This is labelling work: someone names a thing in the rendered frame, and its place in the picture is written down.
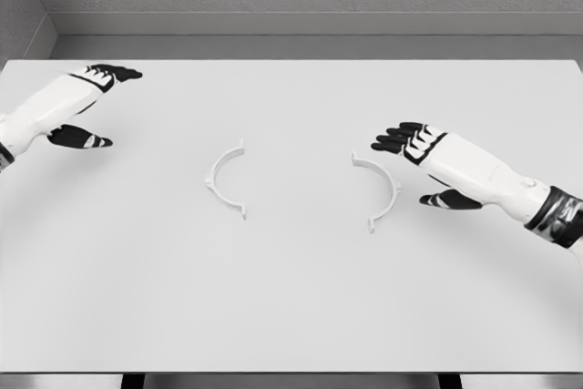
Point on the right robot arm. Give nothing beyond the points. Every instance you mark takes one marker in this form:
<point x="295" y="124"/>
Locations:
<point x="542" y="207"/>

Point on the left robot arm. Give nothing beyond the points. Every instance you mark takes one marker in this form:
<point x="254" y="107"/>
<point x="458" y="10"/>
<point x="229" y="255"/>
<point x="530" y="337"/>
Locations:
<point x="13" y="131"/>

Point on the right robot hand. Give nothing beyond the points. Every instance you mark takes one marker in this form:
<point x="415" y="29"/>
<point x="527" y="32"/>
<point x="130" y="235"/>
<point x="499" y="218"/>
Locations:
<point x="460" y="156"/>

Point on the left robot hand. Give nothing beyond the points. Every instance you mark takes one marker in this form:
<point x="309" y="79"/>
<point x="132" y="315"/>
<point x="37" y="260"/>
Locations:
<point x="64" y="97"/>

